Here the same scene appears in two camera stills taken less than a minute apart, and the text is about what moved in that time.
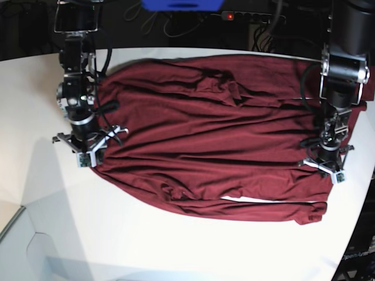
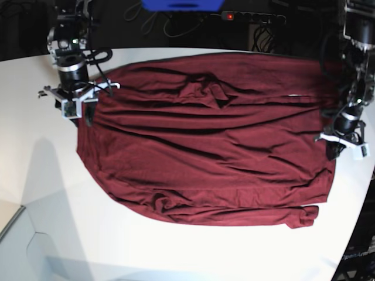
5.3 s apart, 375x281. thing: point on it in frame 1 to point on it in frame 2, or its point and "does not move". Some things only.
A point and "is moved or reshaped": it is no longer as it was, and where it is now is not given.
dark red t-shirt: (193, 132) is moved or reshaped
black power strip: (252, 16) does not move
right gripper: (329, 169) to (353, 140)
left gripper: (98, 148) to (87, 94)
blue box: (183, 6) does not move
